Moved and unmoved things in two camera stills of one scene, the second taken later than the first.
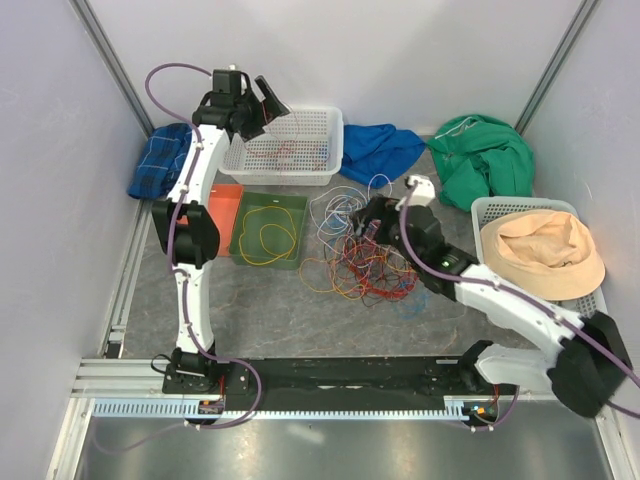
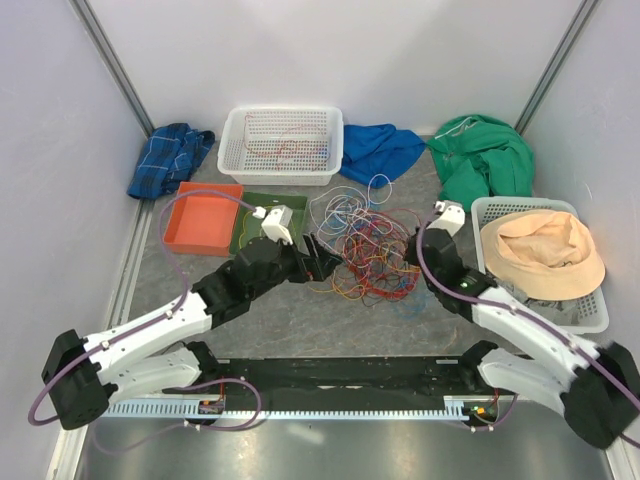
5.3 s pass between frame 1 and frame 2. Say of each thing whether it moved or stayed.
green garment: stayed
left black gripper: moved
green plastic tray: stayed
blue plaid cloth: stayed
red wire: moved
